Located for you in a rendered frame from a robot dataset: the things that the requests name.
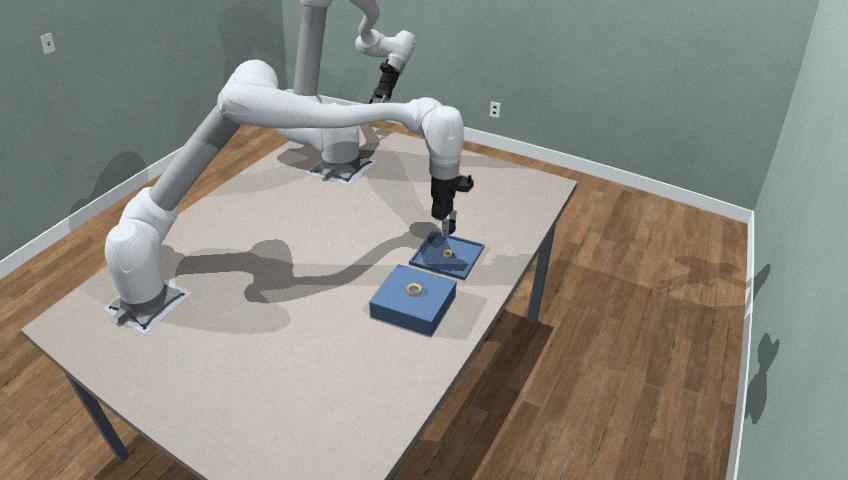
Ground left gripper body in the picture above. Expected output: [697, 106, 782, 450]
[374, 56, 406, 100]

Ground blue square block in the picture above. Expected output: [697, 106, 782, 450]
[369, 264, 457, 337]

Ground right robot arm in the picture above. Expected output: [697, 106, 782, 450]
[105, 60, 464, 327]

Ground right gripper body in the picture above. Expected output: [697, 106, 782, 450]
[429, 158, 474, 220]

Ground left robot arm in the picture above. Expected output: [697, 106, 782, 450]
[276, 0, 416, 181]

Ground blue square tray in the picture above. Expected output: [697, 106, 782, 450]
[409, 230, 485, 280]

